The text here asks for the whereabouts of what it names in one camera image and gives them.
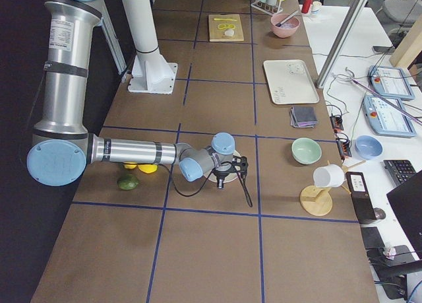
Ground teach pendant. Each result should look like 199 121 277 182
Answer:
368 65 415 101
363 95 416 138

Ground yellow lemon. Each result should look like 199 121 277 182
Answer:
123 163 138 170
137 164 158 174

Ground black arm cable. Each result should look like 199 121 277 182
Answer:
157 160 254 208

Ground yellow lemon lower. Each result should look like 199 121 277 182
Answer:
123 163 138 170

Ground green lime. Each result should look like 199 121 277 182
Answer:
117 174 139 191

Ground teach pendant far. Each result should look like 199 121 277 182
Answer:
368 65 415 101

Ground yellow plastic knife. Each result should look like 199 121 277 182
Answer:
213 17 237 22

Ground black keyboard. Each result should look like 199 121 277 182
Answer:
383 160 417 187

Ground yellow lemon upper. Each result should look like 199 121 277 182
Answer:
137 164 158 174

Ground aluminium frame post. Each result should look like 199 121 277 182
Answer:
316 0 367 88

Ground black phone stand box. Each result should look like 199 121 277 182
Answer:
346 172 377 224

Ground wooden cutting board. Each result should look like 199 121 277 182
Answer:
208 14 244 42

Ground blue bowl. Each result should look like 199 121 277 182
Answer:
355 135 383 160

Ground white bear tray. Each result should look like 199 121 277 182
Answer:
263 59 319 105

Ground green bowl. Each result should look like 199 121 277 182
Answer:
291 137 322 165

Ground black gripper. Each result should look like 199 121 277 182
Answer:
212 168 233 189

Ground white mug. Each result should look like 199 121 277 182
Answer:
313 164 345 187

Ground teach pendant near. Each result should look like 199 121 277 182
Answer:
363 95 416 138

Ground grey purple folded cloths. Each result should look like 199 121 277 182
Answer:
290 106 318 128

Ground wooden mug stand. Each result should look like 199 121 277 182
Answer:
299 160 366 217

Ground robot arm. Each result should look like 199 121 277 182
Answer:
26 0 236 187

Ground reacher grabber stick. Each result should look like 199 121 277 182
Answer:
347 75 421 125

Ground pink bowl with ice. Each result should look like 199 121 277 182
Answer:
270 13 301 38

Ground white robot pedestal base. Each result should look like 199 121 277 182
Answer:
122 0 178 94

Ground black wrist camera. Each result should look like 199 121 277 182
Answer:
232 156 249 177

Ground cream round plate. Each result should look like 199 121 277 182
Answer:
204 150 249 189

